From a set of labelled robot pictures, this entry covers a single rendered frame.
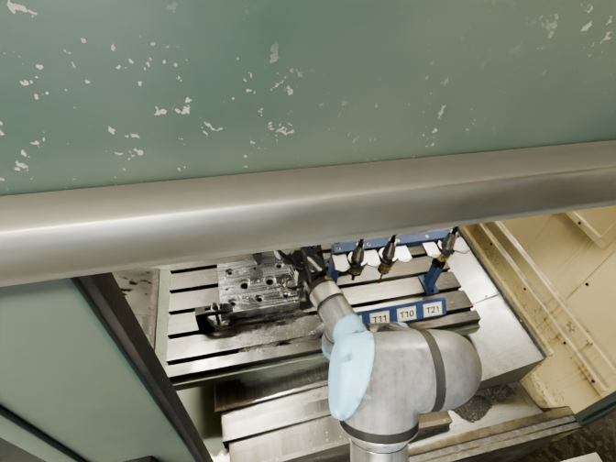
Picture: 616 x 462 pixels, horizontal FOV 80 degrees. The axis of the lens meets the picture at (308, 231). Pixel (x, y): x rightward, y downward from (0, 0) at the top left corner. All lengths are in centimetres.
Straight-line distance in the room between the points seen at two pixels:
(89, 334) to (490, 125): 31
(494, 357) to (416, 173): 154
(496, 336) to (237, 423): 108
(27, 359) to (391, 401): 41
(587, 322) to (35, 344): 149
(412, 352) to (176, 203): 43
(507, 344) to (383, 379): 125
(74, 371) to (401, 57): 34
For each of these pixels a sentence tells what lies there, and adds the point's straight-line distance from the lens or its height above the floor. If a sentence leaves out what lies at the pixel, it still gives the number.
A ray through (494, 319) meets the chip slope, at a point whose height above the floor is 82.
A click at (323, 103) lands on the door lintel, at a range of 19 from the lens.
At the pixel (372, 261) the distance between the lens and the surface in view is 125.
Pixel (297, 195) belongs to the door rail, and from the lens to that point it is 19.
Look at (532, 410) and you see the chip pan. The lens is 186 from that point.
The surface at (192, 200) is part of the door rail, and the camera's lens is 19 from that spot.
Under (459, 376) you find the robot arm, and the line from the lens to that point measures 58.
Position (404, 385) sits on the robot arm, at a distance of 55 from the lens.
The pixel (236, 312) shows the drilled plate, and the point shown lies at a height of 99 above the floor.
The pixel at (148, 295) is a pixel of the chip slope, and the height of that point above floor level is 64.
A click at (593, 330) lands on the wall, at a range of 156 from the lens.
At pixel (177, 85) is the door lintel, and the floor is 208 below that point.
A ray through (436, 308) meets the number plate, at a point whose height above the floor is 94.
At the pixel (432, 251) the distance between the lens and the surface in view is 134.
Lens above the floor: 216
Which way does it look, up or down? 46 degrees down
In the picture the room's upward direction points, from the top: 4 degrees clockwise
